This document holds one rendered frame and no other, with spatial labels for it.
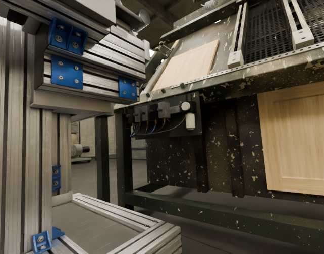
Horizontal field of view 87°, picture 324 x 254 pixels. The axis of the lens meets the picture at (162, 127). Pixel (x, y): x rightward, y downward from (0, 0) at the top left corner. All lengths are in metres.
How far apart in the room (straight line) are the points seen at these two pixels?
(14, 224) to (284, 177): 1.15
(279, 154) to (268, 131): 0.13
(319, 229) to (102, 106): 0.97
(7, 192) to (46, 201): 0.11
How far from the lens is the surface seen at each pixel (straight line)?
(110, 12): 0.58
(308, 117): 1.11
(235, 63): 1.01
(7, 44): 0.79
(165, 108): 0.94
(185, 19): 2.68
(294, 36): 1.06
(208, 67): 1.20
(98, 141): 1.26
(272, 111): 1.11
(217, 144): 1.18
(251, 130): 1.14
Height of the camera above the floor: 0.54
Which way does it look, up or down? 5 degrees up
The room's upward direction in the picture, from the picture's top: 3 degrees counter-clockwise
